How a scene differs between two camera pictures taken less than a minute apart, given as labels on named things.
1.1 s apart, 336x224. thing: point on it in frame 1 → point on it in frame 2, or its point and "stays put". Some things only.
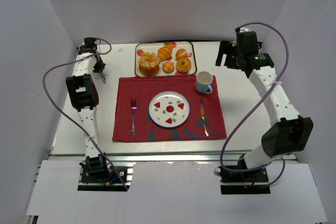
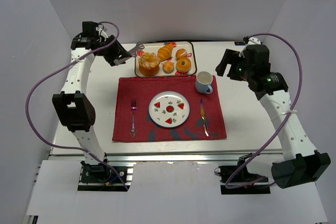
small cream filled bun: (181, 53) stays put
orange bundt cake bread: (149, 64) stays put
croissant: (165, 52) stays put
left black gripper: (99, 67) → (119, 54)
